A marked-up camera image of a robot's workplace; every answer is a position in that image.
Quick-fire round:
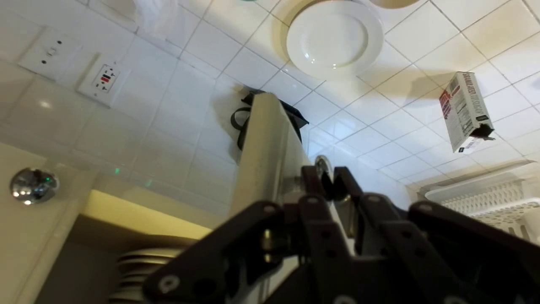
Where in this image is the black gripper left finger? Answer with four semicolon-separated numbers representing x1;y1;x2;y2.
142;165;362;304

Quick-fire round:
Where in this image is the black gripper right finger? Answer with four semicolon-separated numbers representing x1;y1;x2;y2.
333;166;540;304

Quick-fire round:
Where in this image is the white dish rack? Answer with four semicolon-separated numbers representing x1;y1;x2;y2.
421;170;540;241

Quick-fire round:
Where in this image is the stack of plates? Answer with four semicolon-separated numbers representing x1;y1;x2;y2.
108;247;191;304

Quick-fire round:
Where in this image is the granulated sugar box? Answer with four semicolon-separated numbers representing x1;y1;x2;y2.
437;72;498;156

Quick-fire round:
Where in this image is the white power outlet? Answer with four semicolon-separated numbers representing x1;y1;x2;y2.
76;53;124;109

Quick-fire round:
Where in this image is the white dinner plate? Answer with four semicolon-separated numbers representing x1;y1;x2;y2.
286;0;385;82

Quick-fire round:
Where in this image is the white ceramic bowl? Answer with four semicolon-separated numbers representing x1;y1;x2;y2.
370;0;436;11

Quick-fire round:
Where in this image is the white wall cabinet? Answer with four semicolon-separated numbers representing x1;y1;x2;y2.
32;188;215;304

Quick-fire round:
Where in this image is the white light switch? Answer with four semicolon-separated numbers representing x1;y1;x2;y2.
17;24;85;85

